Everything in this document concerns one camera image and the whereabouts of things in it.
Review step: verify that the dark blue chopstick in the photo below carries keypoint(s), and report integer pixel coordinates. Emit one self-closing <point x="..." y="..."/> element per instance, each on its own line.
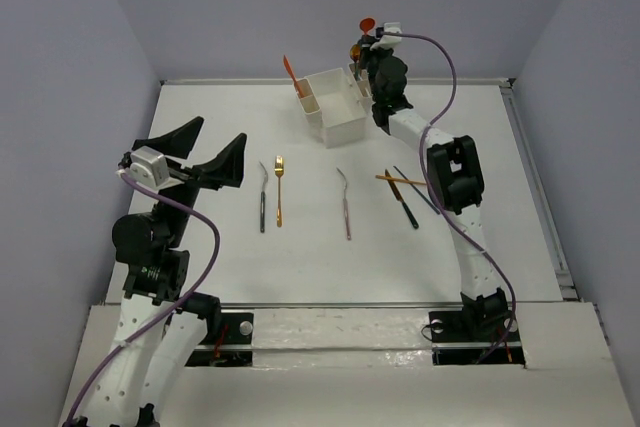
<point x="417" y="187"/>

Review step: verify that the orange chopstick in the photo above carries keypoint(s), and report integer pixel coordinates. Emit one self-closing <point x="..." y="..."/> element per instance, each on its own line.
<point x="400" y="180"/>

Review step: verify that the dark handled silver fork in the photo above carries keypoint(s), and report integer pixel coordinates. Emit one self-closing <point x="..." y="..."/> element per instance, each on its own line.
<point x="263" y="197"/>

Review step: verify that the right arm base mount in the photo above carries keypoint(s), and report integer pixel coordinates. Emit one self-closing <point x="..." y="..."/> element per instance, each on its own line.
<point x="453" y="344"/>

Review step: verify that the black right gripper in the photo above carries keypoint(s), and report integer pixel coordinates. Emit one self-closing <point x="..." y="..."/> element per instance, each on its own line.
<point x="367" y="41"/>

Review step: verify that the iridescent metal spoon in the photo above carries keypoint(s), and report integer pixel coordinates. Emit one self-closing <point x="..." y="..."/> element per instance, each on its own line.
<point x="354" y="54"/>

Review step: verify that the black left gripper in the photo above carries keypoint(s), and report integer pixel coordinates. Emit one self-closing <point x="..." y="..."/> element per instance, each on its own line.
<point x="187" y="175"/>

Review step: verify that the white utensil caddy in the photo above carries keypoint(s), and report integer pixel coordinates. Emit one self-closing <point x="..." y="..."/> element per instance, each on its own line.
<point x="336" y="106"/>

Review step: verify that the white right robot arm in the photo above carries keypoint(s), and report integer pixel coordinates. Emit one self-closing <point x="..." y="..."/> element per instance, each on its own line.
<point x="454" y="180"/>

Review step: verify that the orange plastic spoon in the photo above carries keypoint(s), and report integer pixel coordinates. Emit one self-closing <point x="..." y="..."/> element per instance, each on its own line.
<point x="368" y="29"/>

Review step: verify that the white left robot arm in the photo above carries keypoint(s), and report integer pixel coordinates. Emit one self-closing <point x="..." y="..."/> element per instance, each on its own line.
<point x="161" y="319"/>

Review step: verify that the orange plastic knife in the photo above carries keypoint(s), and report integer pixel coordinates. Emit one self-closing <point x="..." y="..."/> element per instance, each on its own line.
<point x="297" y="86"/>

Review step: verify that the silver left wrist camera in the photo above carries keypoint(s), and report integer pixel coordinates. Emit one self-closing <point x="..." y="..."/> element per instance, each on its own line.
<point x="146" y="166"/>

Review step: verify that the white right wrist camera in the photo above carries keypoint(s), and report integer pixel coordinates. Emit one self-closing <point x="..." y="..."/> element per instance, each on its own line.
<point x="387" y="37"/>

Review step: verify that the gold fork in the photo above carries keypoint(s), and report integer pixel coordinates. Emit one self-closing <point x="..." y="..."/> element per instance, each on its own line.
<point x="279" y="173"/>

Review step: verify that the gold knife green handle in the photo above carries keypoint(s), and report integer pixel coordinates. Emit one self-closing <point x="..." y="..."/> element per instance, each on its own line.
<point x="404" y="205"/>

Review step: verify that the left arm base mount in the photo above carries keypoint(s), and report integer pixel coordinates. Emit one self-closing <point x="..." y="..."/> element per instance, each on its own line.
<point x="230" y="347"/>

